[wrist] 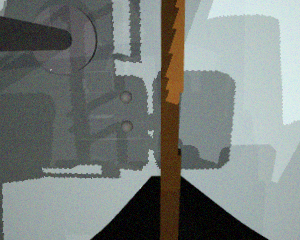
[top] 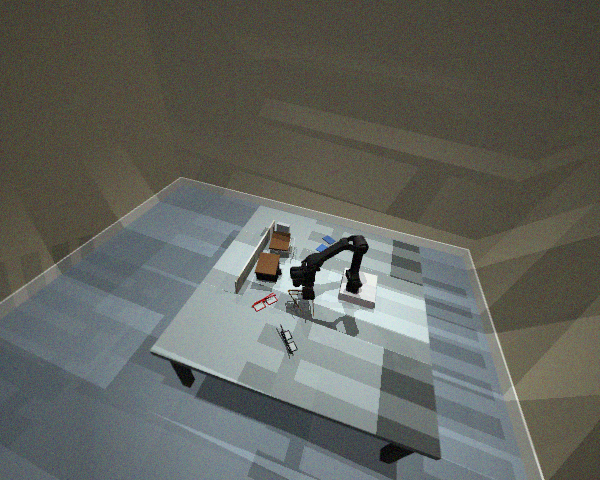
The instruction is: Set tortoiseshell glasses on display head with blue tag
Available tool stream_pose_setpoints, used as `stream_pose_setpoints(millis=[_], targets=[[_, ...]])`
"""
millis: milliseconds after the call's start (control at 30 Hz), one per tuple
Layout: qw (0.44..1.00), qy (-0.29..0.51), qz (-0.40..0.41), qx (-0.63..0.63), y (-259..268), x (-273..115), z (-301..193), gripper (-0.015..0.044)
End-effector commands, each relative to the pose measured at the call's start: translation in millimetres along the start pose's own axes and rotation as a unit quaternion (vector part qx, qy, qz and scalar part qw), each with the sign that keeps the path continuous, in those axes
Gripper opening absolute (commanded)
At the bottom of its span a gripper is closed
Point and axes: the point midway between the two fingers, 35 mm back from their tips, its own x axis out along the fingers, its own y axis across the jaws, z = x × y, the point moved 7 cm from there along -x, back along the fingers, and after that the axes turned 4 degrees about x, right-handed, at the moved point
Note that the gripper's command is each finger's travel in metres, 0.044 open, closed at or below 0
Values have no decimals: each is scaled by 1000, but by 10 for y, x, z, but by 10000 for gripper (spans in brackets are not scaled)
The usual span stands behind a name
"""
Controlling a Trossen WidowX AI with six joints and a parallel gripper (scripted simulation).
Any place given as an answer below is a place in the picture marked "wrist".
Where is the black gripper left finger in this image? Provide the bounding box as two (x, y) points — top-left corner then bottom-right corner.
(91, 176), (161, 240)

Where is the grey post on round base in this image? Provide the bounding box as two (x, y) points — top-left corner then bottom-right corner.
(0, 4), (98, 73)

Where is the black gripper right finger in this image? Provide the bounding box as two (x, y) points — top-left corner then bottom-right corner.
(178, 177), (269, 240)

